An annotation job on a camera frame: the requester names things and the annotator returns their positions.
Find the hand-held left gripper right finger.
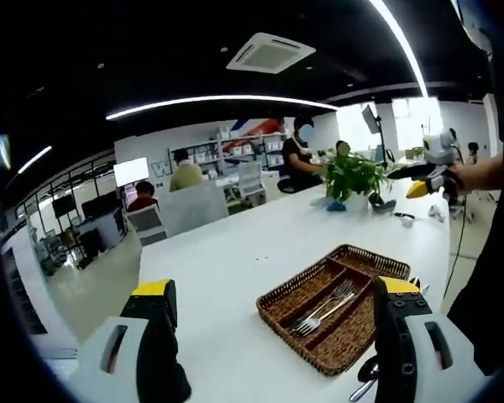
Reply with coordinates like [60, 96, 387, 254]
[373, 275, 495, 403]

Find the ceiling air conditioner vent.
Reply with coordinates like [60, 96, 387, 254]
[225, 32, 317, 76]

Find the translucent white chair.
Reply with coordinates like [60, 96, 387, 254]
[159, 182, 230, 238]

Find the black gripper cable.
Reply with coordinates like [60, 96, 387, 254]
[443, 196, 467, 299]

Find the person's black clothed torso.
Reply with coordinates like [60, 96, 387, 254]
[444, 24, 504, 377]

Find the black and grey device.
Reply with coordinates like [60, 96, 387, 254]
[368, 192, 398, 212]

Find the white mesh office chair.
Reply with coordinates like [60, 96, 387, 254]
[236, 161, 266, 207]

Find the bright white screen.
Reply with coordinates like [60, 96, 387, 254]
[113, 157, 149, 188]

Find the black desk monitor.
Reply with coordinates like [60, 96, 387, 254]
[80, 193, 118, 219]

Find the steel fork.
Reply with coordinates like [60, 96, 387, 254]
[291, 292, 358, 338]
[288, 278, 356, 331]

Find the long curved ceiling light strip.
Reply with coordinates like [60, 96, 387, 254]
[105, 95, 339, 121]

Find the grey white office chair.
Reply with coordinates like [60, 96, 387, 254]
[128, 205, 168, 247]

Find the green plant in white pot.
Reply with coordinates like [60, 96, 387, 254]
[318, 151, 394, 213]

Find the white storage shelf with boxes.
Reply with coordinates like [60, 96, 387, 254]
[170, 125, 289, 177]

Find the brown wicker storage tray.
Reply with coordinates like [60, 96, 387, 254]
[255, 243, 412, 377]

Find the monitor on tripod stand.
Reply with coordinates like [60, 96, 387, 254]
[360, 103, 390, 169]

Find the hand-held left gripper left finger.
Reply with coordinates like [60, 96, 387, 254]
[77, 278, 192, 403]

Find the pile of steel utensils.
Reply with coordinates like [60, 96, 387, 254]
[348, 275, 430, 403]

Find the person's right hand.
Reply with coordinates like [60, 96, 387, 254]
[447, 162, 474, 197]

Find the black monitor on stand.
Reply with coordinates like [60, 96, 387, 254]
[52, 195, 77, 219]

